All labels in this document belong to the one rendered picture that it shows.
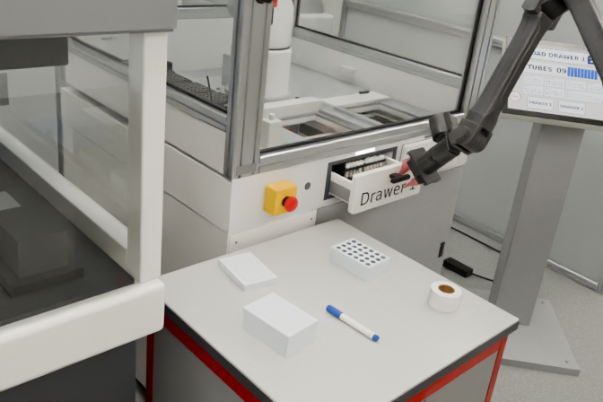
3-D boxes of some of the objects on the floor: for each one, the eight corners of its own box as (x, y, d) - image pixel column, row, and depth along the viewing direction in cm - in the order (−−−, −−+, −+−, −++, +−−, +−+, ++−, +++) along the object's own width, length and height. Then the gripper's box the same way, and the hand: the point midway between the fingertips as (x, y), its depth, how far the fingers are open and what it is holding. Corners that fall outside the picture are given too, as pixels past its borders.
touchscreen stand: (578, 376, 254) (660, 126, 216) (461, 358, 257) (522, 108, 218) (546, 305, 300) (611, 88, 262) (448, 290, 303) (497, 74, 264)
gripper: (422, 140, 171) (385, 168, 182) (441, 174, 168) (402, 200, 179) (438, 136, 175) (400, 163, 186) (456, 170, 173) (417, 195, 184)
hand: (403, 180), depth 182 cm, fingers closed on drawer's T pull, 3 cm apart
